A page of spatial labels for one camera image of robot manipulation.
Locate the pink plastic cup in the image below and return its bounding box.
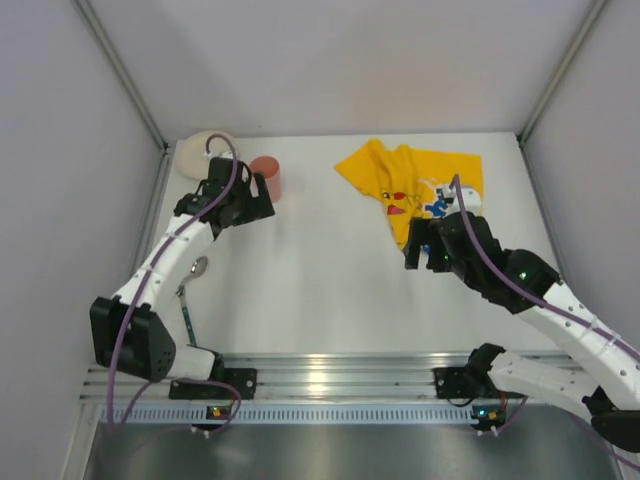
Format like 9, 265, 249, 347
249, 156, 282, 203

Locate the yellow pikachu cloth placemat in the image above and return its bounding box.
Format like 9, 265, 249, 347
335, 139, 484, 248

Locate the white round plate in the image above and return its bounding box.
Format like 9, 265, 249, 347
174, 130, 239, 180

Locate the green-handled metal spoon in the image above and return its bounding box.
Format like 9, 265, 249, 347
176, 256, 209, 347

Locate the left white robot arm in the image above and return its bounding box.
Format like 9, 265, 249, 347
89, 157, 275, 382

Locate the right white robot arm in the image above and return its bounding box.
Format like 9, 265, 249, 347
404, 213, 639, 453

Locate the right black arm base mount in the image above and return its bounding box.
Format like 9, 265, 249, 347
433, 367, 494, 408

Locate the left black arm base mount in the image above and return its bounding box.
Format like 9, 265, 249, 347
169, 368, 258, 400

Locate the aluminium rail front frame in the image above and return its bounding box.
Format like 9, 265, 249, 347
77, 352, 591, 405

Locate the white slotted cable duct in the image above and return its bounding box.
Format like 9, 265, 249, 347
99, 403, 506, 426

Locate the right aluminium corner post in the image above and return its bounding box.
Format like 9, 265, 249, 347
516, 0, 611, 149

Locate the aluminium corner post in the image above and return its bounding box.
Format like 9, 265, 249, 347
516, 0, 611, 149
71, 0, 168, 152

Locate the left aluminium corner post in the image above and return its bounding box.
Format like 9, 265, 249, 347
71, 0, 168, 152

